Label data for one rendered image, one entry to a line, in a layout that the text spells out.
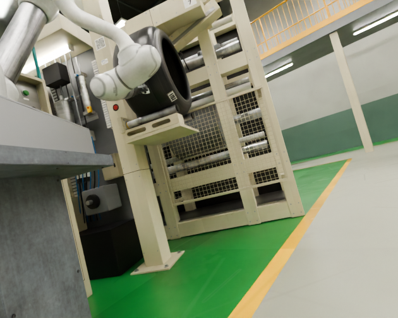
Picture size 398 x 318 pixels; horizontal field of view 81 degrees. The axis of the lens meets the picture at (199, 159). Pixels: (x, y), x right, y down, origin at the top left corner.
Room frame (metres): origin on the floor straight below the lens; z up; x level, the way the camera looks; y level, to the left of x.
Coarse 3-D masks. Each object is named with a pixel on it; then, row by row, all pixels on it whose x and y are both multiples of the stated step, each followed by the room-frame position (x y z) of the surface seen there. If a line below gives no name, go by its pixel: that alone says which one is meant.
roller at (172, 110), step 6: (168, 108) 1.33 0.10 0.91; (174, 108) 1.32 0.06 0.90; (150, 114) 1.36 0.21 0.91; (156, 114) 1.35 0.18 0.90; (162, 114) 1.34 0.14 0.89; (168, 114) 1.34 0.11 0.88; (132, 120) 1.41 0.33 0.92; (138, 120) 1.38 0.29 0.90; (144, 120) 1.37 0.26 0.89; (150, 120) 1.37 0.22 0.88; (132, 126) 1.41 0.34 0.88
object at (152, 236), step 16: (96, 0) 1.49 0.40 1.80; (96, 16) 1.50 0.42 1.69; (112, 48) 1.52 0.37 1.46; (112, 64) 1.49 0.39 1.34; (112, 112) 1.51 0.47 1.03; (128, 112) 1.52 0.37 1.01; (112, 128) 1.52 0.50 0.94; (128, 144) 1.50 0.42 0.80; (128, 160) 1.51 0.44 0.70; (144, 160) 1.57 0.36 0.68; (128, 176) 1.51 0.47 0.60; (144, 176) 1.52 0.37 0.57; (128, 192) 1.52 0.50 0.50; (144, 192) 1.49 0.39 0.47; (144, 208) 1.50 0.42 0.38; (144, 224) 1.51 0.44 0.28; (160, 224) 1.57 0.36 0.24; (144, 240) 1.51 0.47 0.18; (160, 240) 1.52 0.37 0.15; (144, 256) 1.52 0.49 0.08; (160, 256) 1.49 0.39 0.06
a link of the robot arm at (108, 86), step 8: (112, 72) 0.87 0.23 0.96; (96, 80) 0.84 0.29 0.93; (104, 80) 0.84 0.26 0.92; (112, 80) 0.87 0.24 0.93; (120, 80) 0.87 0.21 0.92; (96, 88) 0.85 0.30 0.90; (104, 88) 0.84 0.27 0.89; (112, 88) 0.86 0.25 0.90; (120, 88) 0.88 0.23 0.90; (128, 88) 0.90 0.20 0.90; (96, 96) 0.87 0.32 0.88; (104, 96) 0.86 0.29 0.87; (112, 96) 0.89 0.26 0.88; (120, 96) 0.92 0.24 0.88
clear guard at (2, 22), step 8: (0, 0) 1.21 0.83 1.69; (8, 0) 1.26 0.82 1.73; (16, 0) 1.31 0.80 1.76; (0, 8) 1.20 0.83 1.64; (8, 8) 1.25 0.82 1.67; (16, 8) 1.30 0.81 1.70; (0, 16) 1.19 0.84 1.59; (8, 16) 1.24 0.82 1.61; (0, 24) 1.18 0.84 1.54; (8, 24) 1.23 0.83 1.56; (0, 32) 1.17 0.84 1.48; (32, 56) 1.33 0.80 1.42; (32, 64) 1.32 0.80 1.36; (24, 72) 1.26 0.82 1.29; (32, 72) 1.31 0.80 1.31
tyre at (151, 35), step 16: (144, 32) 1.25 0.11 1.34; (160, 32) 1.34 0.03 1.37; (160, 48) 1.26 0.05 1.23; (160, 64) 1.23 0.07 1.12; (176, 64) 1.69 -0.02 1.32; (160, 80) 1.24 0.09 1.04; (176, 80) 1.75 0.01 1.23; (144, 96) 1.29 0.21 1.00; (160, 96) 1.29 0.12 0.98; (176, 96) 1.34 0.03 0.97; (144, 112) 1.37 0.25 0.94
